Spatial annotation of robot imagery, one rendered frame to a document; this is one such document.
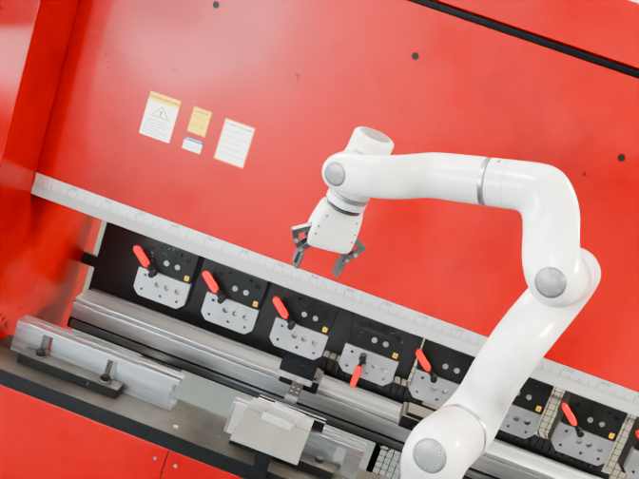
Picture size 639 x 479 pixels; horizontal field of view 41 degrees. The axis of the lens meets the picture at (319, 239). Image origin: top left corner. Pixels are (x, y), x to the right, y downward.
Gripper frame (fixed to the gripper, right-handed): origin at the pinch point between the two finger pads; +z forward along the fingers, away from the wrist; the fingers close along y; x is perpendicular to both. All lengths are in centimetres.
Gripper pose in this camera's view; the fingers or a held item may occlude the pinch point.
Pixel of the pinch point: (317, 266)
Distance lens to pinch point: 183.0
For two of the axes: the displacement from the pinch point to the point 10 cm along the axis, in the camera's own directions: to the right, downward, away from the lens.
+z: -3.7, 8.3, 4.1
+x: 2.0, 5.1, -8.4
